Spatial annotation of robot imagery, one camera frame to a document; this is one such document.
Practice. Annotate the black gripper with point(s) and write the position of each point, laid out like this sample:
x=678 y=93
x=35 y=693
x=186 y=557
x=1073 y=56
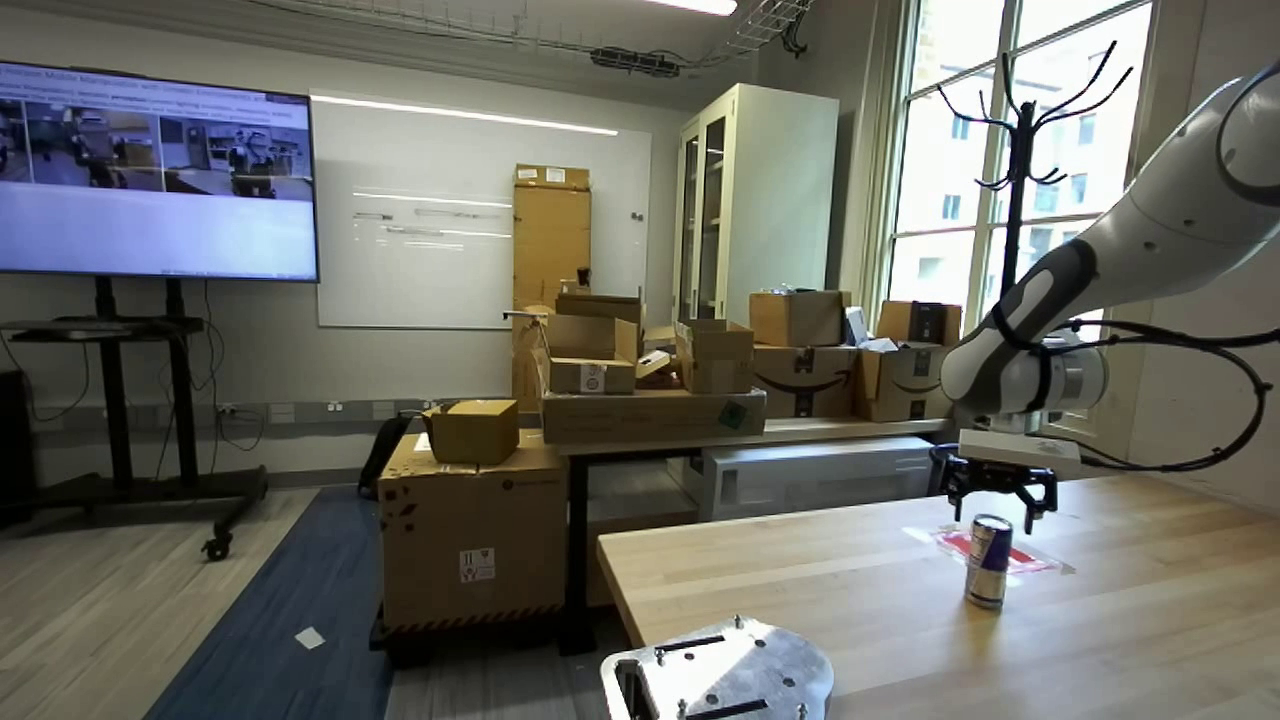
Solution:
x=996 y=471

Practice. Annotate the blue silver drink can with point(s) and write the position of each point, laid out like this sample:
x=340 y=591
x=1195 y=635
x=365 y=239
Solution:
x=991 y=561

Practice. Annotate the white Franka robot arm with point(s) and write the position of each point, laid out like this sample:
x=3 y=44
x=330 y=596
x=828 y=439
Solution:
x=1163 y=226

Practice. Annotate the red tape mark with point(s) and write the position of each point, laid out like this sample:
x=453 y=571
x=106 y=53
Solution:
x=1030 y=557

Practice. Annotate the Amazon cardboard box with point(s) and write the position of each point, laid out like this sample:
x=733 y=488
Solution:
x=800 y=383
x=906 y=384

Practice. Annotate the long white box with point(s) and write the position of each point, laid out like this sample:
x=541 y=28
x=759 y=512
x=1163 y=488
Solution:
x=815 y=477

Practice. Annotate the dark brown cardboard box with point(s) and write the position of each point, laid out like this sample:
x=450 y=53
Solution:
x=923 y=320

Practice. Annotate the white blue package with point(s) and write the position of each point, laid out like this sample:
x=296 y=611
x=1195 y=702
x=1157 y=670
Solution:
x=859 y=324

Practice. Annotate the plain cardboard box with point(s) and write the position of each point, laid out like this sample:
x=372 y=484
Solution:
x=794 y=320

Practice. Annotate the large window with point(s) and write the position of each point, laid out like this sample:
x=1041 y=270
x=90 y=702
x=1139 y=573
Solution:
x=932 y=201

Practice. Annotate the medium cardboard box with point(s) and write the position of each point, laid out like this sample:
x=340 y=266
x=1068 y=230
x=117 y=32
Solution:
x=722 y=359

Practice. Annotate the black coat rack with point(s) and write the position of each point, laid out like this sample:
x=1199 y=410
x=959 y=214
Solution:
x=1022 y=185

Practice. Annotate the silver metal plate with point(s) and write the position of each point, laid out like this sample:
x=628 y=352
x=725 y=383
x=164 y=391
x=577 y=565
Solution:
x=722 y=672

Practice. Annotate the long flat cardboard box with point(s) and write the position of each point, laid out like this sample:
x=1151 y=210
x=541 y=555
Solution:
x=646 y=417

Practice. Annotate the white cabinet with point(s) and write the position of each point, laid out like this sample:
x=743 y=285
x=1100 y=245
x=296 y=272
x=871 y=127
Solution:
x=764 y=201

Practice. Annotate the small labelled cardboard box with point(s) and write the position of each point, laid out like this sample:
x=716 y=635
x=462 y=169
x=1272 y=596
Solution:
x=594 y=376

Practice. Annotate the open cardboard box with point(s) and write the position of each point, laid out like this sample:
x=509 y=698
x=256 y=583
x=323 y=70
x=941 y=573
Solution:
x=594 y=324

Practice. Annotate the small cube cardboard box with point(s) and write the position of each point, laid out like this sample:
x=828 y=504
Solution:
x=472 y=430

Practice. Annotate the large labelled cardboard box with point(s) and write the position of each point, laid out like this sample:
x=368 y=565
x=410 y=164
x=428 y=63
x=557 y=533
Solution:
x=465 y=545

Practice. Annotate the long ceiling light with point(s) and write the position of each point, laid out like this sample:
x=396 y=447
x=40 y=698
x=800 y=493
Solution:
x=696 y=5

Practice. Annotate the blue floor rug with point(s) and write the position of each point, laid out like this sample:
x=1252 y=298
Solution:
x=284 y=625

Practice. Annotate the black TV stand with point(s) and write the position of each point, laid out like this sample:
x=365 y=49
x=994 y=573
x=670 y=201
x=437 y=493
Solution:
x=114 y=400

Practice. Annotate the large TV screen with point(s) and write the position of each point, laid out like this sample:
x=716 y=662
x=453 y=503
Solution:
x=145 y=172

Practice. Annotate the black frame side table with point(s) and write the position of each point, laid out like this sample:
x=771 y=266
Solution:
x=577 y=561

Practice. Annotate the wall whiteboard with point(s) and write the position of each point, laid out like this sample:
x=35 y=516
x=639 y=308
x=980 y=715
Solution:
x=424 y=253

